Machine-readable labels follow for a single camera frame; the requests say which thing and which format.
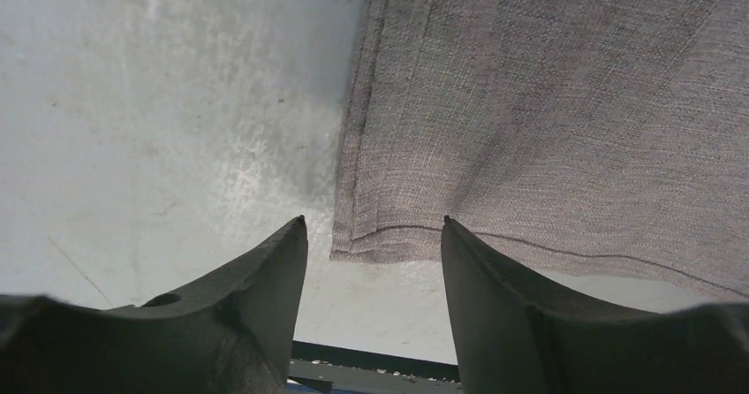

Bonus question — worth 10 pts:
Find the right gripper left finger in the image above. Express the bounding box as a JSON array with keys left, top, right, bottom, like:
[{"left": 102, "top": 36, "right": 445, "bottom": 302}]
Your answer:
[{"left": 1, "top": 216, "right": 308, "bottom": 393}]

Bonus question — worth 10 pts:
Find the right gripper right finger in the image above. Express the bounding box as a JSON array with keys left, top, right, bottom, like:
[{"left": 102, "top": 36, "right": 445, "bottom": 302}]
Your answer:
[{"left": 441, "top": 218, "right": 748, "bottom": 393}]

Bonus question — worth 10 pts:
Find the grey cloth napkin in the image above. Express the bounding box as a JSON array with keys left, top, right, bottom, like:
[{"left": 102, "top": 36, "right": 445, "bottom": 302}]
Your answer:
[{"left": 330, "top": 0, "right": 748, "bottom": 301}]

